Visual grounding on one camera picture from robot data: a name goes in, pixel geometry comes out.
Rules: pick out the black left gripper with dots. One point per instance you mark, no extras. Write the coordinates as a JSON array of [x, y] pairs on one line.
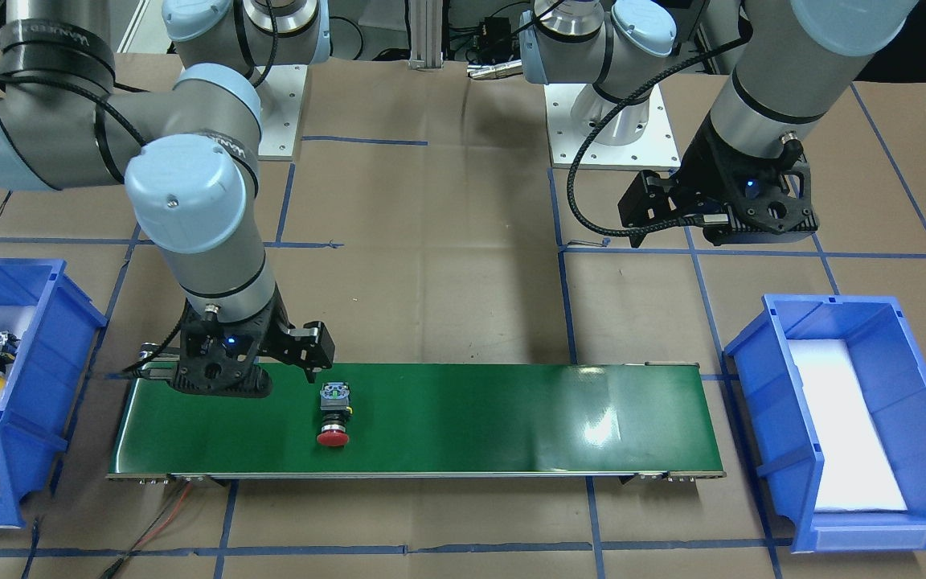
[[700, 169]]

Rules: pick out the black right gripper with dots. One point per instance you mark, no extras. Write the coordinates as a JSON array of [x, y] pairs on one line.
[[277, 324]]

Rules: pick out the red mushroom push button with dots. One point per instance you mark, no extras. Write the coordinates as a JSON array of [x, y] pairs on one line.
[[336, 410]]

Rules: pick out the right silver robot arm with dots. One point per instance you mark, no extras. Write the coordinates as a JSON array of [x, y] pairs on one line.
[[187, 158]]

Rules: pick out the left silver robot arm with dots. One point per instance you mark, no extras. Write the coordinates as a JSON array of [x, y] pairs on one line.
[[798, 57]]

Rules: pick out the blue bin with buttons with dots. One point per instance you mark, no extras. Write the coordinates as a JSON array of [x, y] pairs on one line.
[[55, 321]]

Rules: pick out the far blue plastic bin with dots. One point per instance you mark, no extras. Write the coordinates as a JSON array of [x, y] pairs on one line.
[[836, 391]]

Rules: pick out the green conveyor belt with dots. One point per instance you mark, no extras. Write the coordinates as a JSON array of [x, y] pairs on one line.
[[432, 420]]

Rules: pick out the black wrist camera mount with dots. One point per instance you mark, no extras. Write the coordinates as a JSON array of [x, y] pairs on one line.
[[310, 348]]

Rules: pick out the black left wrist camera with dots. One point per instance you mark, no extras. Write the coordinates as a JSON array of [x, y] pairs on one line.
[[651, 199]]

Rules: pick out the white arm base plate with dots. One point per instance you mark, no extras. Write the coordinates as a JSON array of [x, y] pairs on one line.
[[639, 137]]

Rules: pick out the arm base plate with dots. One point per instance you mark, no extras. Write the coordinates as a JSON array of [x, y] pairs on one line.
[[282, 98]]

